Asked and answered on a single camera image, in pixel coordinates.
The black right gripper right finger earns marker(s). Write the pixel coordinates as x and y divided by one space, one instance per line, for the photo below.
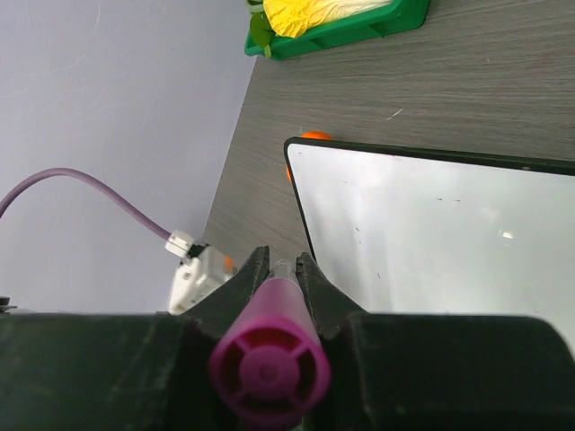
413 371

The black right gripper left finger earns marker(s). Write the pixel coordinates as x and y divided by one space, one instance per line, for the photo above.
62 371

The white marker with magenta cap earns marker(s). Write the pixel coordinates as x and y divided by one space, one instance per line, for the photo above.
270 368

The small white whiteboard black frame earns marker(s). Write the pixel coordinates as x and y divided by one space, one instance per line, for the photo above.
402 229

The orange mandarin fruit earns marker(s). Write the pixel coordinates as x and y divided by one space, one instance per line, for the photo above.
315 139

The green plastic vegetable tray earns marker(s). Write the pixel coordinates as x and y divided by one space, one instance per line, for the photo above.
397 17

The green long vegetable stalks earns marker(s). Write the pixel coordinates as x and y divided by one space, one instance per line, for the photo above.
260 30

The yellow white napa cabbage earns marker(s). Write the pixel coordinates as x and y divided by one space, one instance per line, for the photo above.
293 18

